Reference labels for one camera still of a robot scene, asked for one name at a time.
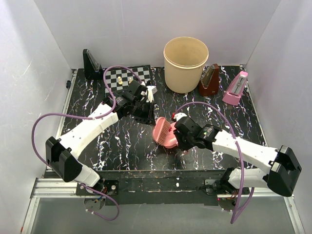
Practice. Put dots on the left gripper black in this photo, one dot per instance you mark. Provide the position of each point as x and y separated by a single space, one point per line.
149 118

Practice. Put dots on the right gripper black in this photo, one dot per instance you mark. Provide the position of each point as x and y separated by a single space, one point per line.
183 146

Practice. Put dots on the pink hand brush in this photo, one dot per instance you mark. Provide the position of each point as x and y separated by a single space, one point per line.
162 130

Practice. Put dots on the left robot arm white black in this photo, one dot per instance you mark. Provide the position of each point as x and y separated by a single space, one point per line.
62 154

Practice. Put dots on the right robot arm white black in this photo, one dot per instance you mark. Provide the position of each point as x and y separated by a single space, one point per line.
275 169

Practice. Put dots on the white chess piece left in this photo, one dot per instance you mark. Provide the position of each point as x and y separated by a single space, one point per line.
120 80

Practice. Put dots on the black grey chessboard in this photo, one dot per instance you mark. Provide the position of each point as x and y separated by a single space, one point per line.
144 72

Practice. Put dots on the brown metronome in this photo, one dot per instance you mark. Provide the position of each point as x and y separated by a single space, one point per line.
209 83

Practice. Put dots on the pink metronome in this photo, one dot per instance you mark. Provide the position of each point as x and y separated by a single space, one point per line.
233 93

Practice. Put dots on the black metronome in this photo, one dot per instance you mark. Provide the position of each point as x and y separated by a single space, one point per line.
92 69

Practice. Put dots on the beige plastic bucket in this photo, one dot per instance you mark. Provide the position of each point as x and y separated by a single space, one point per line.
184 60

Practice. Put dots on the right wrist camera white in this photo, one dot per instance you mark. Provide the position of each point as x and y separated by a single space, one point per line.
178 116

